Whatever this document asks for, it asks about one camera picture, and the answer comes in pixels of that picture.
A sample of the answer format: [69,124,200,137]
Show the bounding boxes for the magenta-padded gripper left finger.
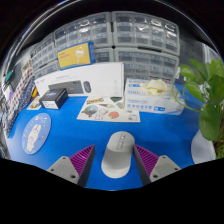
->
[46,143,96,188]

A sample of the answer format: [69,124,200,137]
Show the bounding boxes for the yellow and blue box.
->
[57,41,97,70]

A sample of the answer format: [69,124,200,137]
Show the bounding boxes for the white red-blue dotted cloth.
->
[9,68,34,111]

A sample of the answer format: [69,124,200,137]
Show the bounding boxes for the white plant pot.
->
[190,129,217,165]

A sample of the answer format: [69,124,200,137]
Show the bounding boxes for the cream disposable glove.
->
[139,79,170,98]

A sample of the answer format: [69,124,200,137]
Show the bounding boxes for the round blue rabbit-print mouse pad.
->
[21,112,53,155]

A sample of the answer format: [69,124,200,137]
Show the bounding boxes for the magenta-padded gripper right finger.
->
[133,144,182,187]

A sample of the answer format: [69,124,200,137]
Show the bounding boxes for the white and blue glove box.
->
[123,78,185,116]

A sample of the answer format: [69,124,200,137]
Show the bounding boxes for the white keyboard packaging box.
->
[34,62,125,98]

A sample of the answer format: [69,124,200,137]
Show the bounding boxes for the small black box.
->
[39,88,69,110]

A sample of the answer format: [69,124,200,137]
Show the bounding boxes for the grey computer mouse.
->
[100,130,136,179]

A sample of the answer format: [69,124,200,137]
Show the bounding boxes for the green leafy plant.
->
[172,59,224,159]

